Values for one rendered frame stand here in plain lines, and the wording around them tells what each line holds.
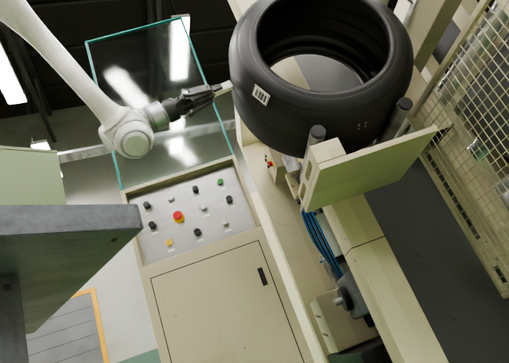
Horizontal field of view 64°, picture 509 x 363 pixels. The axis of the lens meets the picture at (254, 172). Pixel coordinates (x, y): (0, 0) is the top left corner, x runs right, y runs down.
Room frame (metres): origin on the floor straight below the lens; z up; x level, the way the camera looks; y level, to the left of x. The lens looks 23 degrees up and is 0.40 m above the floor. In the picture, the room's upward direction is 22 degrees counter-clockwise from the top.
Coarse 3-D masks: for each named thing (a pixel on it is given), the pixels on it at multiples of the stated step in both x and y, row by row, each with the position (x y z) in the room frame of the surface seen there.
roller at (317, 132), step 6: (318, 126) 1.06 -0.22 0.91; (312, 132) 1.05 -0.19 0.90; (318, 132) 1.06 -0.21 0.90; (324, 132) 1.06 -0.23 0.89; (312, 138) 1.07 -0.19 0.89; (318, 138) 1.06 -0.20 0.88; (312, 144) 1.10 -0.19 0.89; (306, 150) 1.16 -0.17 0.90; (306, 156) 1.19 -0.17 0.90; (300, 174) 1.35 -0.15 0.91; (300, 180) 1.38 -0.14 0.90
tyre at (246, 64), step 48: (288, 0) 1.07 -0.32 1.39; (336, 0) 1.18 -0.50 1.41; (240, 48) 1.02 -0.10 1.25; (288, 48) 1.33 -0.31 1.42; (336, 48) 1.36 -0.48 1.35; (384, 48) 1.27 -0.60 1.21; (240, 96) 1.11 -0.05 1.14; (288, 96) 1.03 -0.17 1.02; (336, 96) 1.04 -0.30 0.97; (384, 96) 1.08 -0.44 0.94; (288, 144) 1.20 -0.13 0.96
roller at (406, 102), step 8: (400, 104) 1.10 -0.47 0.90; (408, 104) 1.10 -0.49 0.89; (392, 112) 1.15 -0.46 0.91; (400, 112) 1.12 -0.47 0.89; (408, 112) 1.12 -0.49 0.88; (392, 120) 1.17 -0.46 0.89; (400, 120) 1.16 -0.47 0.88; (384, 128) 1.24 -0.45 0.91; (392, 128) 1.21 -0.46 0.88; (384, 136) 1.27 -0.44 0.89; (392, 136) 1.26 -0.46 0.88; (376, 144) 1.34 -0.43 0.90
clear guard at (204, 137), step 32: (128, 32) 1.71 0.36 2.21; (160, 32) 1.74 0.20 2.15; (96, 64) 1.68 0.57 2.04; (128, 64) 1.70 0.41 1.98; (160, 64) 1.73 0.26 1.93; (192, 64) 1.75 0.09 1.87; (128, 96) 1.70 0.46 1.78; (160, 96) 1.72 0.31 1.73; (192, 128) 1.74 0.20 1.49; (128, 160) 1.69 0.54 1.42; (160, 160) 1.71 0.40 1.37; (192, 160) 1.73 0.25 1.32
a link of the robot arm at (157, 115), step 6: (156, 102) 1.06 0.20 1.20; (144, 108) 1.05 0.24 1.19; (150, 108) 1.05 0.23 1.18; (156, 108) 1.05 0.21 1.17; (162, 108) 1.05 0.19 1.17; (150, 114) 1.05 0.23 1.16; (156, 114) 1.05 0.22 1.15; (162, 114) 1.06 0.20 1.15; (150, 120) 1.05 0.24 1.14; (156, 120) 1.06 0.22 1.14; (162, 120) 1.07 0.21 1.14; (168, 120) 1.10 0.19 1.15; (156, 126) 1.08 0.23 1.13; (162, 126) 1.09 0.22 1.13; (168, 126) 1.11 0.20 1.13; (156, 132) 1.10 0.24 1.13
